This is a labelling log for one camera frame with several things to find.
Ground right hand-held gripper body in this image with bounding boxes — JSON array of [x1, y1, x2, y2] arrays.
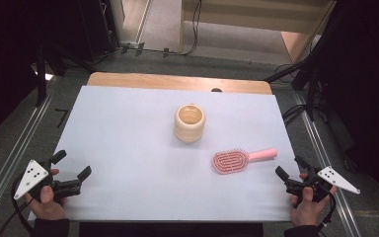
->
[[285, 165, 361, 203]]

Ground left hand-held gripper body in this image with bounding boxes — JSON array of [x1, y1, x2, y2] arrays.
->
[[13, 159, 82, 202]]

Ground pink hairbrush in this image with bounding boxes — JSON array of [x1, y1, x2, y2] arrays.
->
[[212, 147, 278, 175]]

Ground beige ribbed cup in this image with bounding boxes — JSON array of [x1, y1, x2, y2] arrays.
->
[[173, 104, 207, 143]]

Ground person's left hand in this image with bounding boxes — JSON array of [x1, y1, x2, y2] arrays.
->
[[25, 168, 68, 220]]

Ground person's right hand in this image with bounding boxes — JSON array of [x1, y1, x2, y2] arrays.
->
[[289, 173, 339, 227]]

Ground white table mat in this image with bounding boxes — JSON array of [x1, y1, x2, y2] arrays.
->
[[29, 85, 302, 222]]

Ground black metal stand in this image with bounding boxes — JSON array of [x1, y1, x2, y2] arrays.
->
[[34, 40, 49, 108], [265, 31, 332, 122]]

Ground wooden table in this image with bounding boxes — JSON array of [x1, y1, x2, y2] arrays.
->
[[87, 71, 273, 96]]

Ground beige wooden furniture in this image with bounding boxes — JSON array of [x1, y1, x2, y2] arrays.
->
[[179, 0, 338, 64]]

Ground metal floor rail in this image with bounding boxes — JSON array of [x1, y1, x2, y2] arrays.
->
[[293, 91, 363, 237], [0, 95, 53, 226]]

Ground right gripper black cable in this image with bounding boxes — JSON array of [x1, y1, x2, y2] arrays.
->
[[318, 192, 339, 232]]

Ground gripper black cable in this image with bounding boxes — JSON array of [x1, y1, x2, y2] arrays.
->
[[0, 176, 36, 237], [318, 192, 339, 232]]

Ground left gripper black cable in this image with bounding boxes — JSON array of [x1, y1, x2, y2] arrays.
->
[[0, 176, 36, 237]]

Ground black floor cables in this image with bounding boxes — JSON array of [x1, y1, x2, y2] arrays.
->
[[280, 103, 310, 128]]

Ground hanging black cable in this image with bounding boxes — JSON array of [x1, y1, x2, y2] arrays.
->
[[181, 0, 202, 56]]

